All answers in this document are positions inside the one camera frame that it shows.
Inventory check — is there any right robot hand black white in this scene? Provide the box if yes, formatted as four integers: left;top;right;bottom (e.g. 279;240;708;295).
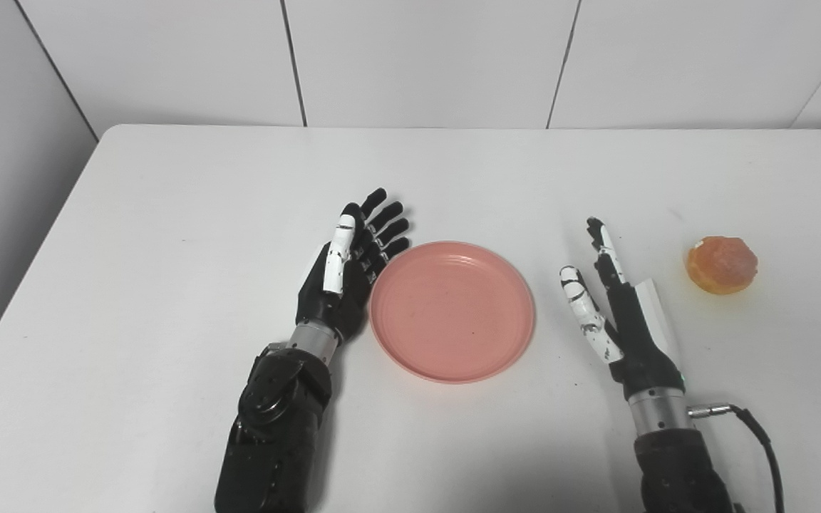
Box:
559;217;687;400

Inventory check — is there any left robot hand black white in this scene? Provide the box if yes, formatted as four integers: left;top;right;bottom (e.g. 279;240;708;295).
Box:
295;188;411;346

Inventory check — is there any orange cream puff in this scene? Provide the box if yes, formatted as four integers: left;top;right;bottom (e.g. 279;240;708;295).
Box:
685;236;759;296

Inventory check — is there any pink round plate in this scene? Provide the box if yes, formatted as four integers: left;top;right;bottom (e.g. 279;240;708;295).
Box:
369;241;536;385

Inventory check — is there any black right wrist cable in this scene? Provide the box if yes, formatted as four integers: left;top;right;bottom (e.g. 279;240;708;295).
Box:
688;403;786;513

